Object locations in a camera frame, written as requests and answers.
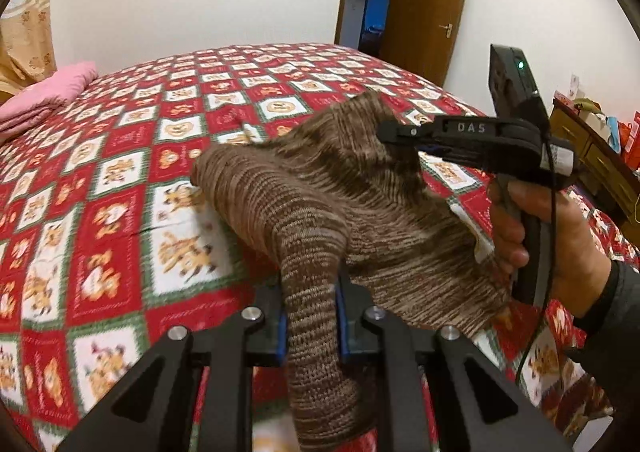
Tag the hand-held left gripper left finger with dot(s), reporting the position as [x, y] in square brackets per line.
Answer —
[281, 339]

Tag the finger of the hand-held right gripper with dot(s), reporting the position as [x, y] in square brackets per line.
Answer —
[440, 129]
[465, 157]

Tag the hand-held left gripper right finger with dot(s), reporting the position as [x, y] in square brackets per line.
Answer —
[341, 332]

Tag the brown knitted sweater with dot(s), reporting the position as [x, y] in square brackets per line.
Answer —
[310, 192]

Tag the person's right forearm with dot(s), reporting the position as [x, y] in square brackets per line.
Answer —
[615, 322]

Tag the person's right hand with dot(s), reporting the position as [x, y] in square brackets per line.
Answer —
[575, 242]

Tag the white and blue box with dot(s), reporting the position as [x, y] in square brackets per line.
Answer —
[606, 128]

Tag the brown wooden door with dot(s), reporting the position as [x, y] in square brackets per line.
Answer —
[425, 32]

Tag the wooden cabinet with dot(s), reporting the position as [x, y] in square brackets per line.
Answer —
[600, 157]

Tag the red carton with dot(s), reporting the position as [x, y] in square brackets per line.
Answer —
[631, 139]

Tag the red bear-print blanket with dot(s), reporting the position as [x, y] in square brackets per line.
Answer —
[100, 182]

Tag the pink folded blanket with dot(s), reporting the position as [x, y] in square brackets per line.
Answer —
[40, 102]

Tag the beige patterned curtain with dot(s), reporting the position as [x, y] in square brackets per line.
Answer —
[25, 42]

